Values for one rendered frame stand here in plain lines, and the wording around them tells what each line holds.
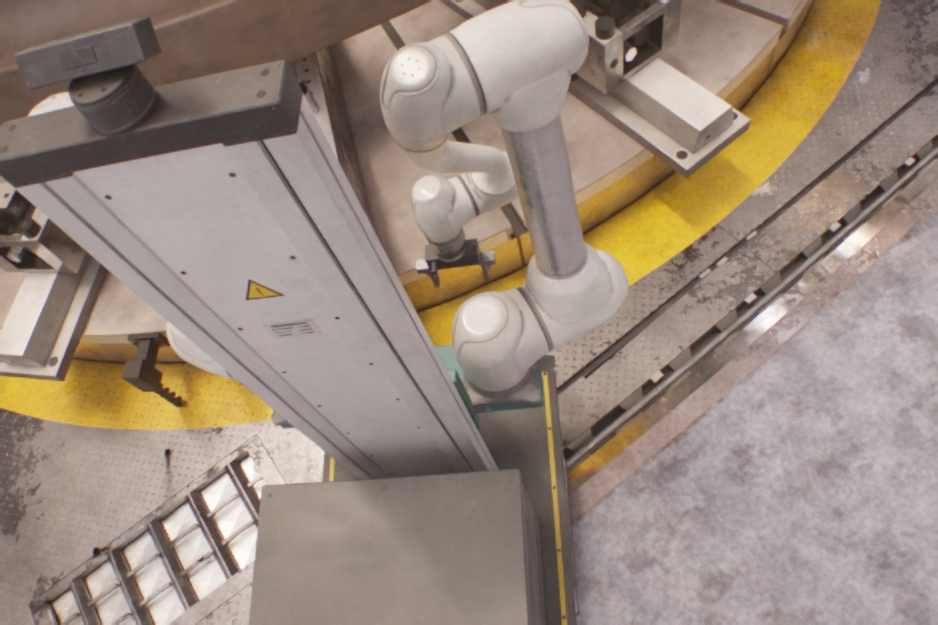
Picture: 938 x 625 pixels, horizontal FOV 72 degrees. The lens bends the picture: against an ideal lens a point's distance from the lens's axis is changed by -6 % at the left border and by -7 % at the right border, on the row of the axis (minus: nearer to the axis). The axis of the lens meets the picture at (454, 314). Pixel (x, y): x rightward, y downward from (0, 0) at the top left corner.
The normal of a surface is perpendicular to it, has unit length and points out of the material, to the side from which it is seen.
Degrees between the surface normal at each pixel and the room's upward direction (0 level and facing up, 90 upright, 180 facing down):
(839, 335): 0
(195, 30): 90
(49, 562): 0
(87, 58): 61
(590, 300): 76
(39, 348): 72
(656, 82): 0
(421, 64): 23
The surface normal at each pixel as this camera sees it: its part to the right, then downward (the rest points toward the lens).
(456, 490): -0.19, -0.47
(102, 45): -0.07, 0.55
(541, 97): 0.42, 0.71
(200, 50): 0.18, 0.85
